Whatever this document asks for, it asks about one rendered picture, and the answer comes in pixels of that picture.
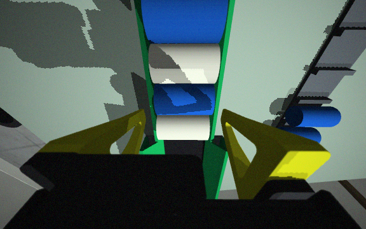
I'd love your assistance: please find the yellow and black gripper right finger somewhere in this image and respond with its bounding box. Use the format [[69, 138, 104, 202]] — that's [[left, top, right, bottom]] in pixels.
[[220, 109, 331, 199]]

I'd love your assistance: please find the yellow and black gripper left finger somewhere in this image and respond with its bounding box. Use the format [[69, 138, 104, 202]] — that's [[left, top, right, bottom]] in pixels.
[[37, 109, 146, 154]]

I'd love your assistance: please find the blue cylinder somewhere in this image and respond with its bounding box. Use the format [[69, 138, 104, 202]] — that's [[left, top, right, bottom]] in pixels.
[[285, 106, 341, 127], [141, 0, 228, 44], [154, 84, 215, 115], [278, 127, 322, 143]]

